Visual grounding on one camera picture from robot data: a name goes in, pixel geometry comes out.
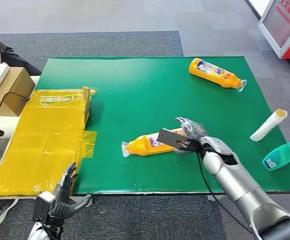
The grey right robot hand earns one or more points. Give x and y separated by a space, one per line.
194 129

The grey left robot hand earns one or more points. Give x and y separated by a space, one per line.
62 202

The yellow bottle with label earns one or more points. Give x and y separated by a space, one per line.
214 73
145 145

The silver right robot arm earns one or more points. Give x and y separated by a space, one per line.
240 185

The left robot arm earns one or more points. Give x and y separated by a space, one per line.
38 233

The white tube bottle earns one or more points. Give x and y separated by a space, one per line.
267 126

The teal plastic bottle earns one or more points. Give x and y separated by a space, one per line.
281 156

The yellow tape wrapped cardboard box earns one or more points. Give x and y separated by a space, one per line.
45 139

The green table mat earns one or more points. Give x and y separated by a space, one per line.
145 99

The brown cardboard box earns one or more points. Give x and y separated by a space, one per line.
14 89

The red and white sign cabinet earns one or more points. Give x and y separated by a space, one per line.
284 26

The person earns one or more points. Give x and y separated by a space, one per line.
12 59

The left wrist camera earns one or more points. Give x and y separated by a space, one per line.
41 207

